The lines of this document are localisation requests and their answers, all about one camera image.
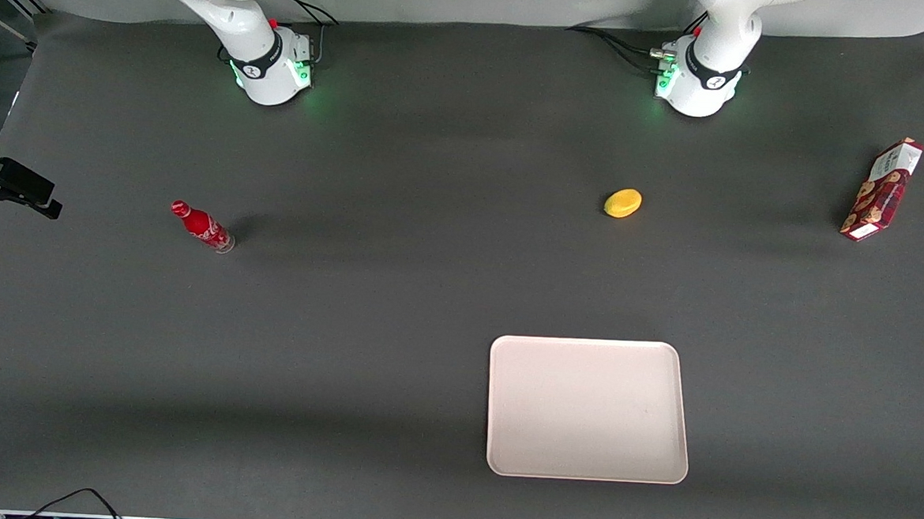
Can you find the black right arm base cables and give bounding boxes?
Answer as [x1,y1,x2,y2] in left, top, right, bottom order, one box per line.
[269,0,341,68]

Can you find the black arm base cables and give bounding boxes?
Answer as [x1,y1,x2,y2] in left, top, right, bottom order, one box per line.
[563,4,709,77]
[269,0,341,68]

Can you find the red cookie box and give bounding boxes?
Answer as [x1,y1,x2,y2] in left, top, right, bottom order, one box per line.
[839,134,924,246]

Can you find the red cola bottle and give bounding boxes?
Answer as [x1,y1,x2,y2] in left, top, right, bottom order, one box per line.
[167,199,239,254]

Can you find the black cable at table edge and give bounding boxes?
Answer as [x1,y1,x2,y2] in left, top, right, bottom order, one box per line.
[24,484,128,519]

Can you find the yellow lemon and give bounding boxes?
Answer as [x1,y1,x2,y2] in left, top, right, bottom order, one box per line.
[603,187,644,220]

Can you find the black left arm base cables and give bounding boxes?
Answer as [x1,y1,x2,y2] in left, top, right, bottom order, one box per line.
[563,4,709,77]

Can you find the pale pink rectangular tray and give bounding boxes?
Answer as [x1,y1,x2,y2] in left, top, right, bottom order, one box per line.
[483,333,697,487]

